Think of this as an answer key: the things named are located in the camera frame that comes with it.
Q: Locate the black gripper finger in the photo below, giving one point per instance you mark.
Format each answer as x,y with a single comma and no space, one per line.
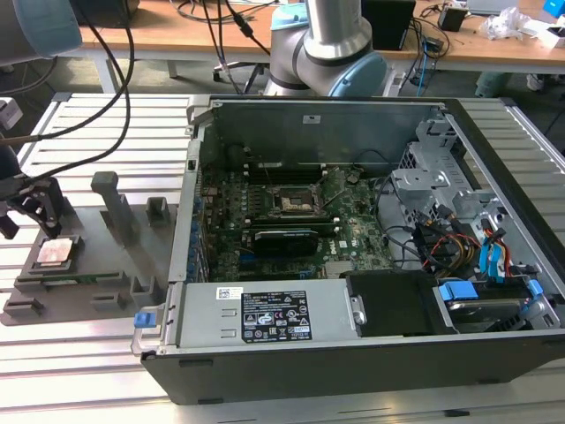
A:
8,227
50,203

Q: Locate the silver square CPU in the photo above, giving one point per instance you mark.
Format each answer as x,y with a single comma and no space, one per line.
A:
55,252

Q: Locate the thin metal locking lever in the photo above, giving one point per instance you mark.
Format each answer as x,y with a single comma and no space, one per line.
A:
265,172

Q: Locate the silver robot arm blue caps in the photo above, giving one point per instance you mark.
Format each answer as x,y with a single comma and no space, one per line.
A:
331,35

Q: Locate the CPU socket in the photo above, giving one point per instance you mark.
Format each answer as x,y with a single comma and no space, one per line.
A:
293,204

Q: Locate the grey parts rack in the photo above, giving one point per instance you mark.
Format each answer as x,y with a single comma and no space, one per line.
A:
97,265

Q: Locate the green RAM stick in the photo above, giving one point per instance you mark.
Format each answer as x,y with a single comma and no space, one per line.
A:
88,278

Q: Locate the blue case latch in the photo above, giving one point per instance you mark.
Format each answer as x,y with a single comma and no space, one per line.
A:
143,321

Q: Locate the grey power supply with label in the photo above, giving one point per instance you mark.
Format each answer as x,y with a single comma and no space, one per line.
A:
203,318

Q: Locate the black bag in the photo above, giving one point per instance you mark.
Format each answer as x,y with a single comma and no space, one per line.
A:
119,9

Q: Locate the long wooden desk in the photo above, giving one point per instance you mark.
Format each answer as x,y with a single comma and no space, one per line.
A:
176,40

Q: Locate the office chair base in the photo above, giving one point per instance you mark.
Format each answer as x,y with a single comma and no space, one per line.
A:
229,67

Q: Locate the black graphics card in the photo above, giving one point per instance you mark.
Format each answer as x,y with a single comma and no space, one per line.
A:
287,243

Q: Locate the silver chipset heatsink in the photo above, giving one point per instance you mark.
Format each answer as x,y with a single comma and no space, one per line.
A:
339,268

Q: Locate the round coin battery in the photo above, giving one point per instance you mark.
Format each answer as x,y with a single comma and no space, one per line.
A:
353,177

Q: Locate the green motherboard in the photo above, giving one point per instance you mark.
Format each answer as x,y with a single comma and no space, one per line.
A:
357,238

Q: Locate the black open PC case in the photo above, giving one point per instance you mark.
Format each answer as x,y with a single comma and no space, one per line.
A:
309,375

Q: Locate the black plastic shroud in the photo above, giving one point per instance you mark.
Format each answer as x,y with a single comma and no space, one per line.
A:
388,305

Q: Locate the white power strip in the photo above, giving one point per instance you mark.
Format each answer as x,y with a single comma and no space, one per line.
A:
396,84

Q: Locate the silver metal drive cage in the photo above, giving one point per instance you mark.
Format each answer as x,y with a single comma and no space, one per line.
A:
419,187

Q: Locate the small black box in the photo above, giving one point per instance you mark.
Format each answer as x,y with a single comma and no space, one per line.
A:
452,18

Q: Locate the hard disk in blue carrier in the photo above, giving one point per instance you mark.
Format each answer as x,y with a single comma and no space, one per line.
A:
481,309

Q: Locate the teal bin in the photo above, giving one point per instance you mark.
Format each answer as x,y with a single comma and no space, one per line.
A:
492,84

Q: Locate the wooden desk with clutter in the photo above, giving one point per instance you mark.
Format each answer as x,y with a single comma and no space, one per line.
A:
485,50

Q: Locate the grey laptop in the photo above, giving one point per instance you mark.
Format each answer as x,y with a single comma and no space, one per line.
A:
490,4

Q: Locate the clear plastic bag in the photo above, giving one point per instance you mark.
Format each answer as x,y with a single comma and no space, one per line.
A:
503,24

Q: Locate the white shoe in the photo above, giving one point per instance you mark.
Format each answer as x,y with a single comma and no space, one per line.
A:
539,82

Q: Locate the flat white box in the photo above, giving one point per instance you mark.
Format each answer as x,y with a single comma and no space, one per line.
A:
554,37

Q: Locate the small blue box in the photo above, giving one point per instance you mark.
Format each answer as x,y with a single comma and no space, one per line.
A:
551,6

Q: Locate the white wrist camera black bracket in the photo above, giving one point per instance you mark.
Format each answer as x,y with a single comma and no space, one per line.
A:
9,114

